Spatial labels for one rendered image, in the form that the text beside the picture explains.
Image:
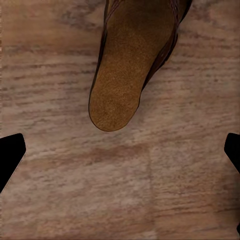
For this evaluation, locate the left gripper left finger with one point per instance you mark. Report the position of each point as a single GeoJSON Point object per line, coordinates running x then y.
{"type": "Point", "coordinates": [12, 150]}

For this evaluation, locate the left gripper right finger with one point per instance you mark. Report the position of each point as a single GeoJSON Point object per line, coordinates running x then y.
{"type": "Point", "coordinates": [232, 149]}

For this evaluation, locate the sandal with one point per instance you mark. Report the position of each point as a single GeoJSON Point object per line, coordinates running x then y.
{"type": "Point", "coordinates": [138, 36]}

